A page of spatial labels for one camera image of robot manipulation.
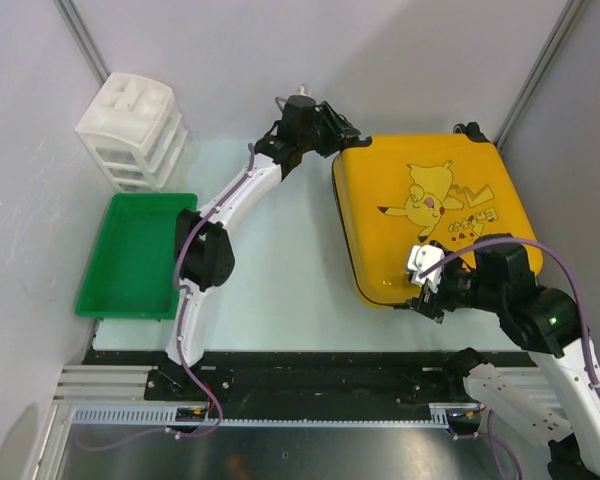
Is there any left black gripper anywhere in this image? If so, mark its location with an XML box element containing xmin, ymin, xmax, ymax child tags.
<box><xmin>299</xmin><ymin>101</ymin><xmax>361</xmax><ymax>158</ymax></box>

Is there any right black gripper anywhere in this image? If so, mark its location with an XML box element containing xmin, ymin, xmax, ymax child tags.
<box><xmin>405</xmin><ymin>251</ymin><xmax>503</xmax><ymax>323</ymax></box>

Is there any yellow Pikachu hard-shell suitcase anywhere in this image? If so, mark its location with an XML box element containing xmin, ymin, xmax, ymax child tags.
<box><xmin>332</xmin><ymin>122</ymin><xmax>535</xmax><ymax>308</ymax></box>

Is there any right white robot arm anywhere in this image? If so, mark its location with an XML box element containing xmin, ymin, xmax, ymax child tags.
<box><xmin>406</xmin><ymin>235</ymin><xmax>600</xmax><ymax>479</ymax></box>

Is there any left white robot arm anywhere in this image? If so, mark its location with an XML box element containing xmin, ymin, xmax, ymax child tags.
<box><xmin>165</xmin><ymin>94</ymin><xmax>372</xmax><ymax>400</ymax></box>

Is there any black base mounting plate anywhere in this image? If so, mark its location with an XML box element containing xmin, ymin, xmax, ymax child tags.
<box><xmin>82</xmin><ymin>349</ymin><xmax>546</xmax><ymax>426</ymax></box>

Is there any white plastic drawer organizer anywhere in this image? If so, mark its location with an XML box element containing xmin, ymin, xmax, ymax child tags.
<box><xmin>75</xmin><ymin>73</ymin><xmax>188</xmax><ymax>192</ymax></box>

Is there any green plastic tray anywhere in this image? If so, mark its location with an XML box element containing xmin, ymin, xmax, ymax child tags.
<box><xmin>75</xmin><ymin>193</ymin><xmax>197</xmax><ymax>320</ymax></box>

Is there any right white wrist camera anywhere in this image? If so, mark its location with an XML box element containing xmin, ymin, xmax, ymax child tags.
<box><xmin>405</xmin><ymin>244</ymin><xmax>451</xmax><ymax>293</ymax></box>

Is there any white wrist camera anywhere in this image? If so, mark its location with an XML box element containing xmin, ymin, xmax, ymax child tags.
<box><xmin>293</xmin><ymin>83</ymin><xmax>313</xmax><ymax>99</ymax></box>
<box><xmin>405</xmin><ymin>244</ymin><xmax>451</xmax><ymax>293</ymax></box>

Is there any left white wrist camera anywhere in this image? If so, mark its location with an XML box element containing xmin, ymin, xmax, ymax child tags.
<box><xmin>293</xmin><ymin>83</ymin><xmax>313</xmax><ymax>99</ymax></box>

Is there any aluminium frame rail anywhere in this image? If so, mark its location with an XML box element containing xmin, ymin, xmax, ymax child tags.
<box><xmin>52</xmin><ymin>364</ymin><xmax>561</xmax><ymax>431</ymax></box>

